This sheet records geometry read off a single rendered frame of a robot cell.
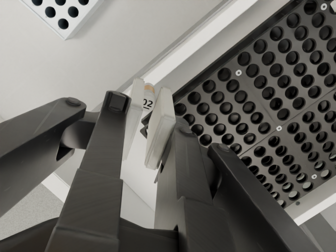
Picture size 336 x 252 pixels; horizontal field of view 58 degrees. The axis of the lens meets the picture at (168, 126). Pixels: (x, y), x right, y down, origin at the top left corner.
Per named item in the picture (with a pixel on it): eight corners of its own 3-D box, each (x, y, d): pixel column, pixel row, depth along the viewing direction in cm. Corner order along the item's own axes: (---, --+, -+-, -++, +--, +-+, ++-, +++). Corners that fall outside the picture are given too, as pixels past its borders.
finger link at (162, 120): (162, 116, 15) (176, 120, 15) (161, 84, 21) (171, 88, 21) (143, 168, 16) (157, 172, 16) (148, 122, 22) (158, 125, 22)
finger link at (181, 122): (172, 147, 14) (233, 166, 14) (169, 113, 18) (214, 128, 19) (161, 175, 14) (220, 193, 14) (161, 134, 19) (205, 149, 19)
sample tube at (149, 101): (152, 97, 26) (152, 114, 21) (138, 93, 25) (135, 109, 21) (157, 83, 25) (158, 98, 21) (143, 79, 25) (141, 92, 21)
